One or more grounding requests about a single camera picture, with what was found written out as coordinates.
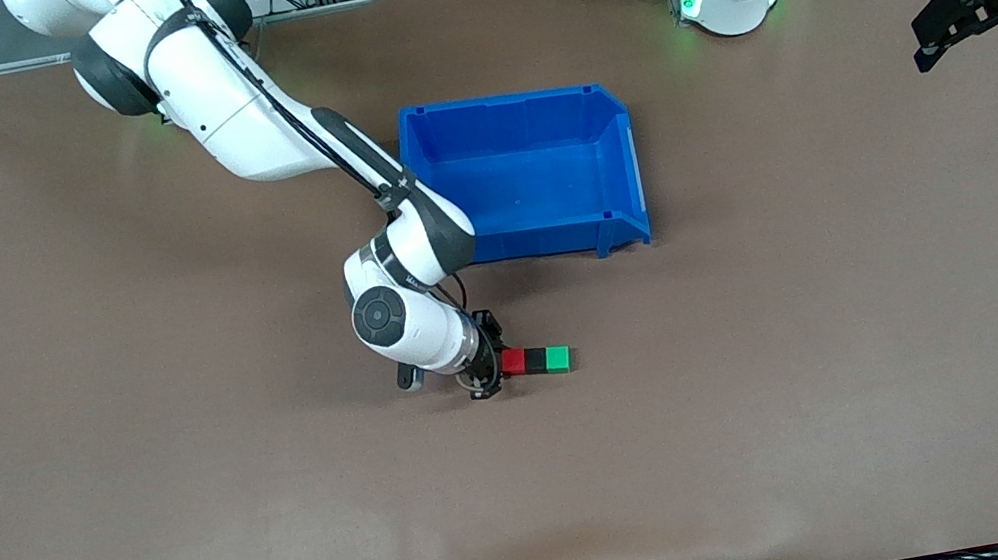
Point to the green cube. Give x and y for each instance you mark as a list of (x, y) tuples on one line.
[(559, 358)]

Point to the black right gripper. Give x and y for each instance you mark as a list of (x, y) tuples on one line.
[(483, 352)]

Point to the black cube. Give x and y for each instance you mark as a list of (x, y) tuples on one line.
[(536, 361)]

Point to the red cube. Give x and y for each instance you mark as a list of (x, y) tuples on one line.
[(514, 363)]

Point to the brown table cover sheet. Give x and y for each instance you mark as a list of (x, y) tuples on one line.
[(200, 553)]

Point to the blue plastic storage bin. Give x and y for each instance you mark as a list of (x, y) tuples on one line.
[(542, 171)]

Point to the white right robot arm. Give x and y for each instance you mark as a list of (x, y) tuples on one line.
[(215, 94)]

